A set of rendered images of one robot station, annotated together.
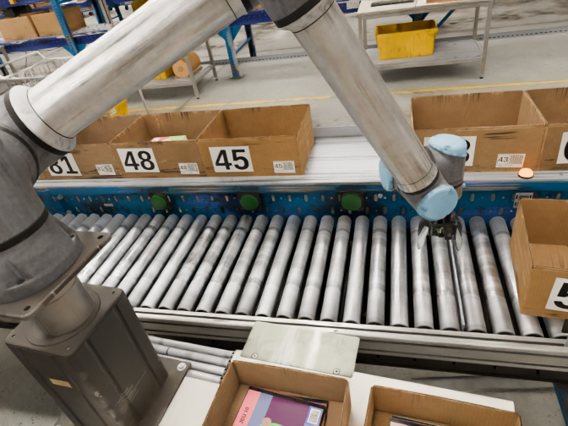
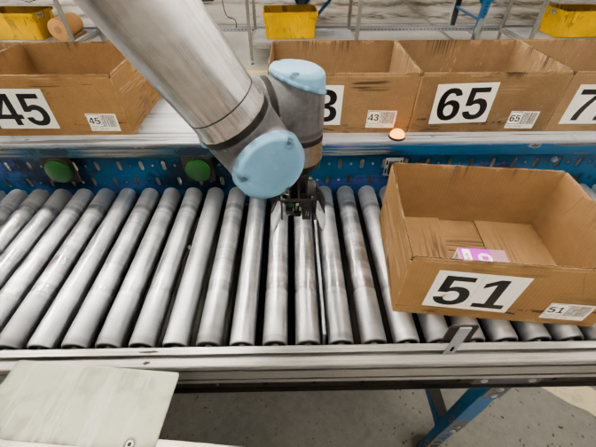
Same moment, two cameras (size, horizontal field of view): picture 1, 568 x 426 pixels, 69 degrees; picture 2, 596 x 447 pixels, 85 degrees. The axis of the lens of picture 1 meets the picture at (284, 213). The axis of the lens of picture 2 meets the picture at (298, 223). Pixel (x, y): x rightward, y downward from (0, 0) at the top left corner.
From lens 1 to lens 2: 0.57 m
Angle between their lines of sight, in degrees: 17
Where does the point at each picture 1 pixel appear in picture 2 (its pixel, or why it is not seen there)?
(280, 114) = (108, 54)
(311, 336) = (103, 380)
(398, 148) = (149, 25)
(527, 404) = not seen: hidden behind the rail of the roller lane
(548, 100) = (418, 54)
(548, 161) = (419, 120)
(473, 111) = (342, 65)
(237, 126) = (50, 69)
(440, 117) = not seen: hidden behind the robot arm
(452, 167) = (304, 111)
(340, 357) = (141, 413)
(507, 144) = (378, 98)
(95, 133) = not seen: outside the picture
